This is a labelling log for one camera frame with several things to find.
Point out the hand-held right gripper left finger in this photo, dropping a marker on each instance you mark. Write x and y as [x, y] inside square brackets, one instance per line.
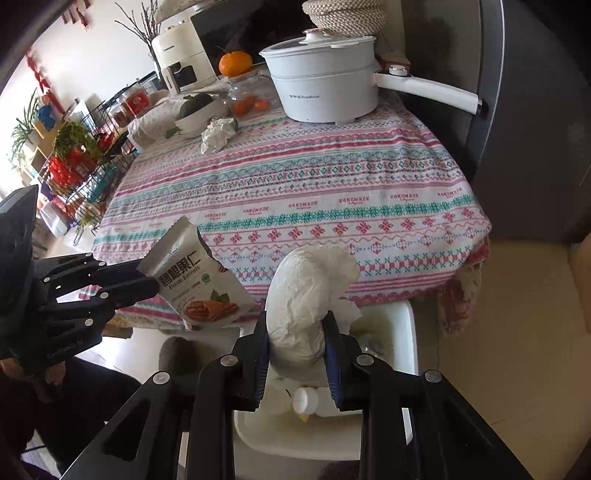
[261, 360]

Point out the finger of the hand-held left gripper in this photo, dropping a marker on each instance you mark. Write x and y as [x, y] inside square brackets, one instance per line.
[129, 293]
[115, 272]

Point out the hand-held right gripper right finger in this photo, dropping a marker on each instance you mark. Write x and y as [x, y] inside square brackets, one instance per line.
[333, 364]

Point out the white nut packet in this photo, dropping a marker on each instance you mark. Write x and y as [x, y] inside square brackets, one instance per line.
[194, 277]

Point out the white paper wad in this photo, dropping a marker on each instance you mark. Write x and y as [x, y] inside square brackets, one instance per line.
[295, 300]

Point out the white trash bin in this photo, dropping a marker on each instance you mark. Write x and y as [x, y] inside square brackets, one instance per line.
[286, 438]

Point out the person's left hand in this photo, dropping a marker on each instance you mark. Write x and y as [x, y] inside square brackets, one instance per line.
[53, 374]

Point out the person's dark trousers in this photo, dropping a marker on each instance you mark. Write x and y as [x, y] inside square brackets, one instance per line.
[83, 406]

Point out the green leafy bunch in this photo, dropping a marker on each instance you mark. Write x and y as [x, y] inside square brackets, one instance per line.
[76, 141]

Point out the green potted plant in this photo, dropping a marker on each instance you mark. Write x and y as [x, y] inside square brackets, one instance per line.
[25, 129]

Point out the green vegetable piece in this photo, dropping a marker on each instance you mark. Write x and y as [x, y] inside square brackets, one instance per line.
[171, 132]

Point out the white floral cloth bundle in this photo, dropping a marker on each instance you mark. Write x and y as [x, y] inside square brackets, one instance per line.
[147, 122]

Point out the brown glass jar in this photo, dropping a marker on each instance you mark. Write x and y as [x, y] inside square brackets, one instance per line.
[118, 113]

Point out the white ceramic bowl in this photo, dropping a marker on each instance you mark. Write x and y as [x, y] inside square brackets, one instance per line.
[198, 125]

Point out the crumpled silver wrapper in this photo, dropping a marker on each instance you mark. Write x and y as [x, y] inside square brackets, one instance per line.
[217, 136]

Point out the red label jar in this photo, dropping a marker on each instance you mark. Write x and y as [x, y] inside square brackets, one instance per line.
[136, 101]

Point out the patterned tablecloth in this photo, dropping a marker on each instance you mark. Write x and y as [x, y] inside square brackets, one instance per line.
[300, 184]

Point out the dark green avocado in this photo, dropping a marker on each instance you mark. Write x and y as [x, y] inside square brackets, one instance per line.
[194, 105]

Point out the red hanging decoration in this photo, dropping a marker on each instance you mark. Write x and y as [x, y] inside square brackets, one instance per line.
[44, 78]

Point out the small orange kumquat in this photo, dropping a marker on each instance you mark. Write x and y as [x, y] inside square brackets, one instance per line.
[261, 105]
[241, 107]

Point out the clear glass jar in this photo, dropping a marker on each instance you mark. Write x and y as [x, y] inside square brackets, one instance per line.
[249, 90]

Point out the white air fryer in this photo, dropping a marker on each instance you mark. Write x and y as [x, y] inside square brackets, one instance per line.
[180, 50]

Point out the orange tangerine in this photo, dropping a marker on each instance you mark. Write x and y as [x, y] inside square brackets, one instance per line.
[235, 64]

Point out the bare decorative branches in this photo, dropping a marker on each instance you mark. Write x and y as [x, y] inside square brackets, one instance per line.
[138, 32]

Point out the black microwave oven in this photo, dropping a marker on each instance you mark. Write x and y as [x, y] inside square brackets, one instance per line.
[240, 27]

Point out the white electric cooking pot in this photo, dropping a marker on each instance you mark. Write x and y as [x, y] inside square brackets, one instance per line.
[323, 87]

